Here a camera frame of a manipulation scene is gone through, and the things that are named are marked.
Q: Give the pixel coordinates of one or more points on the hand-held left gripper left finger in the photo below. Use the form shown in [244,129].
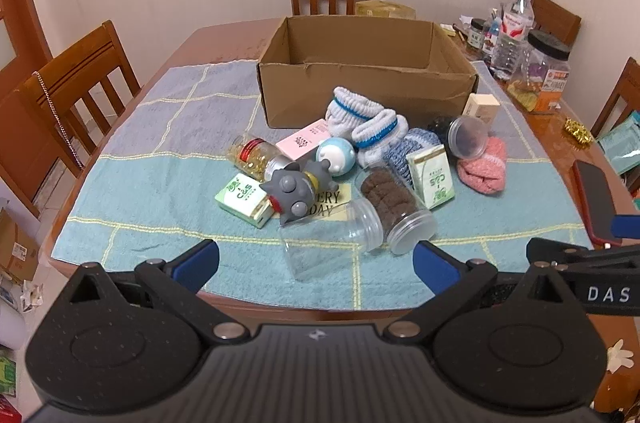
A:
[197,262]

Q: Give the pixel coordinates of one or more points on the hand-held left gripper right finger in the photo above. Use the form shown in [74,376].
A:
[434,267]

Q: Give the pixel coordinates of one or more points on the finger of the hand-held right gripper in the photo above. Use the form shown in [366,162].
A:
[555,250]
[627,228]

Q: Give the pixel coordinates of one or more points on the green tissue packet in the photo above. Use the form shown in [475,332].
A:
[242,200]
[432,178]

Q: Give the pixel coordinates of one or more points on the clear jar of brown cookies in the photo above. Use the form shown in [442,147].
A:
[387,203]

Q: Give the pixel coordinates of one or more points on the pink knitted sock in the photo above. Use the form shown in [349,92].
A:
[482,168]

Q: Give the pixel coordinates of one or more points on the clear plastic jar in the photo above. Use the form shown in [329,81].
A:
[325,248]

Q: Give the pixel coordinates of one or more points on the grey cat toy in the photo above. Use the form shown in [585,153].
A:
[290,193]

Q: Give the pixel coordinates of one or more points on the blue mottled knitted sock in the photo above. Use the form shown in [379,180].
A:
[402,153]

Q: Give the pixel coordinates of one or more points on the capsule jar with gold lid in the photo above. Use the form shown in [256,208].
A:
[257,155]

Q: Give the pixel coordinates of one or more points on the dark-filled jar with clear lid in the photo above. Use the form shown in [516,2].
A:
[465,138]

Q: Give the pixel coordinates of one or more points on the white blue knitted sock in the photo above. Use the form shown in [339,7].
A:
[377,135]
[350,110]

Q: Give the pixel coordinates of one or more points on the blue white round toy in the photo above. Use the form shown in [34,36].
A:
[340,155]

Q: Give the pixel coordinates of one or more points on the pink carton box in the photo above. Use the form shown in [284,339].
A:
[302,140]

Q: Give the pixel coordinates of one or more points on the cream carton box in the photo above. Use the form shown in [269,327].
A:
[481,108]

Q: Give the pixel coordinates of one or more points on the brown cardboard box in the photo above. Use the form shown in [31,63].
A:
[360,95]

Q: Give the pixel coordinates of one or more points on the phone in red case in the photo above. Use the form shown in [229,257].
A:
[595,200]

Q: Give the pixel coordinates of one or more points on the teal packet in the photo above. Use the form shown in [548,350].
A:
[622,145]

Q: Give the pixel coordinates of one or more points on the blue green checked towel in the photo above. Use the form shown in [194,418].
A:
[150,183]

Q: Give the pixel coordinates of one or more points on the gold ornament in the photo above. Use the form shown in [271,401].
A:
[577,133]

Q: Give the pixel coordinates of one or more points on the yellow snack packet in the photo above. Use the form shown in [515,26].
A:
[522,95]

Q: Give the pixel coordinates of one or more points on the cardboard box on floor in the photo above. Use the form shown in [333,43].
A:
[15,248]

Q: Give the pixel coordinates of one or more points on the clear jar with black lid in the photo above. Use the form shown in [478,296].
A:
[547,63]

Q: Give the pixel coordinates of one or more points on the clear water bottle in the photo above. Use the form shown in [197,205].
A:
[512,38]

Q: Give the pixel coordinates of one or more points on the small blue bottle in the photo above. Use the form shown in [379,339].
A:
[491,38]

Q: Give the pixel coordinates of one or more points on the small jar with dark lid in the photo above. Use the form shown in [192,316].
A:
[476,35]

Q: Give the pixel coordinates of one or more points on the gold tissue box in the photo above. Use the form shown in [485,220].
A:
[385,9]

